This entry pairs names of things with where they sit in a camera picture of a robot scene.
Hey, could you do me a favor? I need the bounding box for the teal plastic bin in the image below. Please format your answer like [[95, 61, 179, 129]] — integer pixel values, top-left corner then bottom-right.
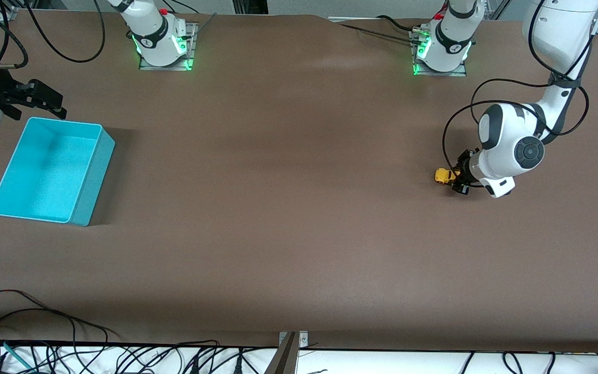
[[0, 117, 116, 227]]

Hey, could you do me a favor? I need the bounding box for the black looping arm cable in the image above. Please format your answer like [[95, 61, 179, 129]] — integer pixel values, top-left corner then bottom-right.
[[25, 0, 106, 63]]

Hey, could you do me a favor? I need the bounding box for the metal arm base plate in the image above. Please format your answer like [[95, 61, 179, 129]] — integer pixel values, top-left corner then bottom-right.
[[138, 22, 199, 71], [411, 29, 469, 78]]

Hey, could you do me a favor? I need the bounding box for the black base cable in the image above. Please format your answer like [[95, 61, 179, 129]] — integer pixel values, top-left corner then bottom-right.
[[167, 0, 200, 15], [377, 15, 419, 32]]

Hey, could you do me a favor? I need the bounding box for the thin grey base cable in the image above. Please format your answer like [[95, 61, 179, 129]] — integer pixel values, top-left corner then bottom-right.
[[338, 23, 419, 43], [194, 13, 218, 39]]

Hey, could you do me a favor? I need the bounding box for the long black cable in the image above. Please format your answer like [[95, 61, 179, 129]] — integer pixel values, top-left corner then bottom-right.
[[0, 308, 121, 343], [0, 289, 79, 359]]

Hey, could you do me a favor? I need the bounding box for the white cable shelf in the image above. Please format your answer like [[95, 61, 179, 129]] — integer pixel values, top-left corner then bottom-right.
[[0, 340, 598, 374]]

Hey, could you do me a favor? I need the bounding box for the small metal bracket plate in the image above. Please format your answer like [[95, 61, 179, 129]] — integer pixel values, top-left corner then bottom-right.
[[278, 331, 309, 349]]

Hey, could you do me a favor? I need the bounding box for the black background post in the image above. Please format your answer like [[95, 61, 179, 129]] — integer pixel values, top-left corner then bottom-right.
[[232, 0, 268, 15]]

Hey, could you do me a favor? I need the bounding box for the teal cable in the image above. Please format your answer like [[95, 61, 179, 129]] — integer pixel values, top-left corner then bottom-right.
[[2, 341, 33, 370]]

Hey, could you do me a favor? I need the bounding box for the grey metal post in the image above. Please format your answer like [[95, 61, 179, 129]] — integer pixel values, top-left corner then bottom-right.
[[264, 332, 300, 374]]

